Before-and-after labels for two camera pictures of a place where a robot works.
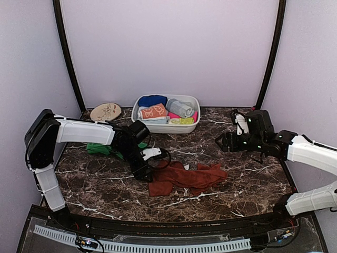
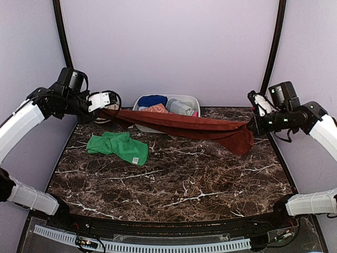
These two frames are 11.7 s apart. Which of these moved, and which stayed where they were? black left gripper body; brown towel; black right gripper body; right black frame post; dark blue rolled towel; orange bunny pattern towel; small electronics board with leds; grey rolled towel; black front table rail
Moved: black right gripper body; black left gripper body; brown towel
Stayed: dark blue rolled towel; orange bunny pattern towel; small electronics board with leds; black front table rail; right black frame post; grey rolled towel
